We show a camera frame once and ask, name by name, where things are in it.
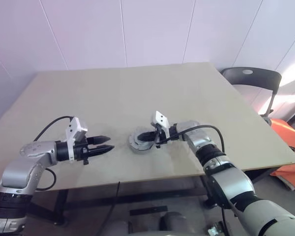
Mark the dark grey rounded shape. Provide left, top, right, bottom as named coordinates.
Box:
left=159, top=211, right=187, bottom=232

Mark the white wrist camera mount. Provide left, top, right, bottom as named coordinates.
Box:
left=150, top=110, right=170, bottom=140
left=64, top=116, right=89, bottom=163

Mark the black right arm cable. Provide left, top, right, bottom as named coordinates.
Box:
left=154, top=125, right=226, bottom=153

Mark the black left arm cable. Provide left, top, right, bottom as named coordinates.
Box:
left=33, top=116, right=73, bottom=191

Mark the flat black bar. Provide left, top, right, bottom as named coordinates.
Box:
left=129, top=205, right=168, bottom=216

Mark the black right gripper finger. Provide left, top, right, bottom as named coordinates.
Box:
left=138, top=136, right=160, bottom=144
left=137, top=131, right=159, bottom=139

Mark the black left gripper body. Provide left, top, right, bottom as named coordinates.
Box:
left=72, top=136, right=94, bottom=166

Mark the black plastic chair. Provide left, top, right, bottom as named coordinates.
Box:
left=220, top=67, right=283, bottom=123

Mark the orange cloth bag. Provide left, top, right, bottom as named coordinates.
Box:
left=270, top=118, right=295, bottom=191

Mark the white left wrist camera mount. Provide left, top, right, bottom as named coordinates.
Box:
left=64, top=116, right=89, bottom=163

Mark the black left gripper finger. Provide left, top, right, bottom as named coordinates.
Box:
left=88, top=145, right=116, bottom=158
left=87, top=135, right=112, bottom=146

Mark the small metal floor part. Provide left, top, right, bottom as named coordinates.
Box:
left=206, top=220, right=231, bottom=236

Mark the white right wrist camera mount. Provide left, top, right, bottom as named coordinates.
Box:
left=150, top=110, right=170, bottom=140

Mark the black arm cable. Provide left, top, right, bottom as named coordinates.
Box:
left=33, top=116, right=73, bottom=191
left=154, top=125, right=226, bottom=153

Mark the black metal table frame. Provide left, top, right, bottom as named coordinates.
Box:
left=27, top=167, right=281, bottom=226

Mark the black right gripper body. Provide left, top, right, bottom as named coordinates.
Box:
left=153, top=123, right=168, bottom=150

